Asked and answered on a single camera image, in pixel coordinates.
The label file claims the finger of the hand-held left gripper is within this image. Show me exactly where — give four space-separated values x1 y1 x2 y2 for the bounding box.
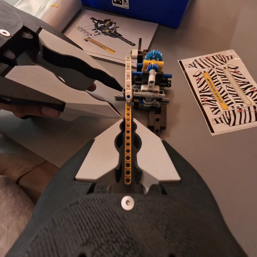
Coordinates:
0 64 122 122
38 28 124 92

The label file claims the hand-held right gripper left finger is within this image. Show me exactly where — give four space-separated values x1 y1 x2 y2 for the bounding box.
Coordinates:
75 118 125 186

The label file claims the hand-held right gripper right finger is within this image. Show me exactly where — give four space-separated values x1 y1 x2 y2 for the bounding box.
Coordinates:
131 118 181 193

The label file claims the long yellow lego beam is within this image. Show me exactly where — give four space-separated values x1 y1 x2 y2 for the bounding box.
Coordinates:
124 103 133 185

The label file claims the lego gear assembly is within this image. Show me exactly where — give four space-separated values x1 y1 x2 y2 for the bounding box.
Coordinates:
114 38 173 135

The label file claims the lego instruction booklet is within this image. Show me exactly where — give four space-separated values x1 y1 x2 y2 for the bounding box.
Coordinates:
15 0 159 67

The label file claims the person's left hand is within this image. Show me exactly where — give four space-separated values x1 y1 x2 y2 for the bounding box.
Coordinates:
13 82 97 120

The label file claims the person's brown trousers leg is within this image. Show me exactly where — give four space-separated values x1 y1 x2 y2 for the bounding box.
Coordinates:
0 133 59 203

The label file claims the zebra striped sticker sheet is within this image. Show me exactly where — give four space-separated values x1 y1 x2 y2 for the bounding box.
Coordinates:
178 49 257 136

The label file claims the blue plastic bin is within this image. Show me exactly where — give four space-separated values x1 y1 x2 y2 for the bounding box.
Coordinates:
80 0 193 29

